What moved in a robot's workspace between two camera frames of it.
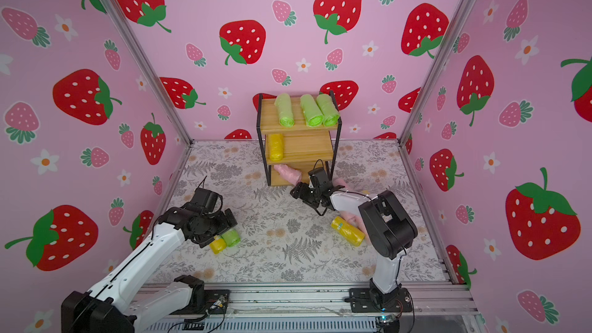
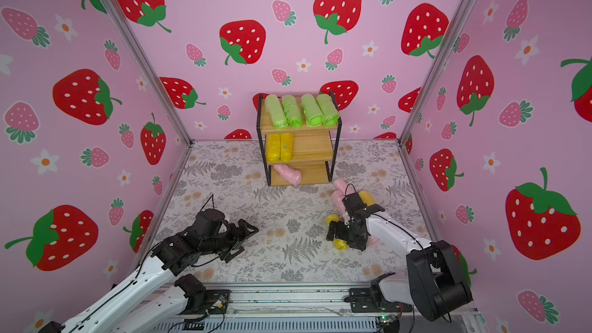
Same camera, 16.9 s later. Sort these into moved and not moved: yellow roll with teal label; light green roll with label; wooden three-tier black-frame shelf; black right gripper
Moved: yellow roll with teal label; light green roll with label; black right gripper
Not moved: wooden three-tier black-frame shelf
